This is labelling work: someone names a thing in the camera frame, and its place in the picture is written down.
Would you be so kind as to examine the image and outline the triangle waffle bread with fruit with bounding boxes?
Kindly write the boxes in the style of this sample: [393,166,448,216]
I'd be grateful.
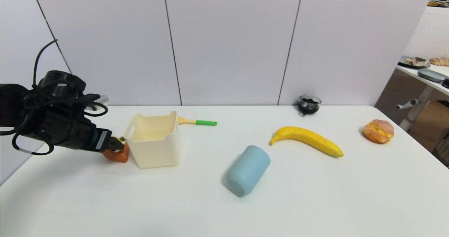
[102,136,130,163]

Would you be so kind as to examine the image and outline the round cream puff bread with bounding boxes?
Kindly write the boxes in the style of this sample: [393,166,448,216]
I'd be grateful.
[362,119,395,144]

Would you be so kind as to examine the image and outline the cream plastic basket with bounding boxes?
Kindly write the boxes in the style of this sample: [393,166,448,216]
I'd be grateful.
[124,111,182,169]

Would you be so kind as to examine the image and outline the light blue cup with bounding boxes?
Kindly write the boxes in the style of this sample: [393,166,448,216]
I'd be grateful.
[226,145,271,197]

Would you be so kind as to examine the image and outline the yellow banana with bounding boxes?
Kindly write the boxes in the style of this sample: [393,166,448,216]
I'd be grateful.
[269,126,344,158]

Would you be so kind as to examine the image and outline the perforated side panel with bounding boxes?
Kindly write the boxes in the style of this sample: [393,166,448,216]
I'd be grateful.
[374,69,427,125]

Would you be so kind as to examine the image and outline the dark plate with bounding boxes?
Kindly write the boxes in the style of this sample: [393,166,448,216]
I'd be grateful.
[397,56,430,70]

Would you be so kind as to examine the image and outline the white side table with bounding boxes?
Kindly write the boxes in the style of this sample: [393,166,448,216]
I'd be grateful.
[395,64,449,132]

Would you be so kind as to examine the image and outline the chocolate topped pastry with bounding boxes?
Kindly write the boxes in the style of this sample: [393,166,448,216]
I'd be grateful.
[405,57,427,68]

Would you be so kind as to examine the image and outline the grey oval tray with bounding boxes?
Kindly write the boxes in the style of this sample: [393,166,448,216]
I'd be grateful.
[417,69,448,83]

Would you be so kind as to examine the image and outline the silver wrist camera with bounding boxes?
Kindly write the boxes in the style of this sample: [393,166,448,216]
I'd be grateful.
[86,94,109,110]

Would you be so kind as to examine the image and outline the green handled brush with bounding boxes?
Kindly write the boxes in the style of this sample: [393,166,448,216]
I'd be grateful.
[178,116,218,127]

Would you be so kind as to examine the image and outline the white table crank handle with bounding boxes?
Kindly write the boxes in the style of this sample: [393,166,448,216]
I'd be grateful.
[396,99,420,111]

